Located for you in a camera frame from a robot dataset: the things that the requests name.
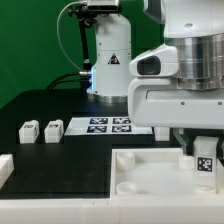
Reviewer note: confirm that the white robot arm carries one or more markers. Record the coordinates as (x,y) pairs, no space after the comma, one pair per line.
(178,85)

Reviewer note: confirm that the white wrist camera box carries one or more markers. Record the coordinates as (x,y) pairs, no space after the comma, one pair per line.
(160,62)

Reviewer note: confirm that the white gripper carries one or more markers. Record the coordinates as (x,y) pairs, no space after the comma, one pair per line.
(157,103)

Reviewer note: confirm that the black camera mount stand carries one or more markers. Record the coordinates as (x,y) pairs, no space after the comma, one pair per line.
(86,12)

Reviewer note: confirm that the white square tabletop part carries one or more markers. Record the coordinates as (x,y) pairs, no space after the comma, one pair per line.
(156,172)

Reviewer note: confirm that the white tag sheet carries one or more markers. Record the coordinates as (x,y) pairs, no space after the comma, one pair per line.
(104,126)

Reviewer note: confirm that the white obstacle fence wall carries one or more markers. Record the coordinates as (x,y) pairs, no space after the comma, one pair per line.
(165,209)

